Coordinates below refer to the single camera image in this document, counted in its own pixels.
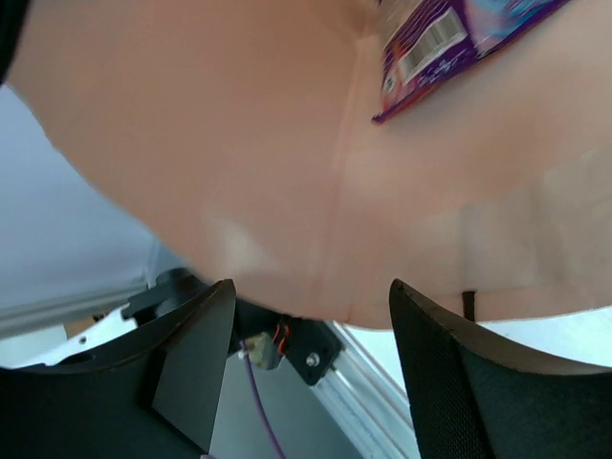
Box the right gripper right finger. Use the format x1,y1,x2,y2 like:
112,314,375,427
388,279,611,458

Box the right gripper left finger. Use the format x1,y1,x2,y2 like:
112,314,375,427
1,280,236,458

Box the orange paper bag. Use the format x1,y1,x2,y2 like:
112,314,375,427
1,1,611,328

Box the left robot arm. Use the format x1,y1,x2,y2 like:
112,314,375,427
40,268,208,366

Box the aluminium rail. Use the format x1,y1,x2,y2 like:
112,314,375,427
314,322,421,458

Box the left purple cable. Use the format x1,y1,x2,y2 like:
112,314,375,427
241,341,286,459

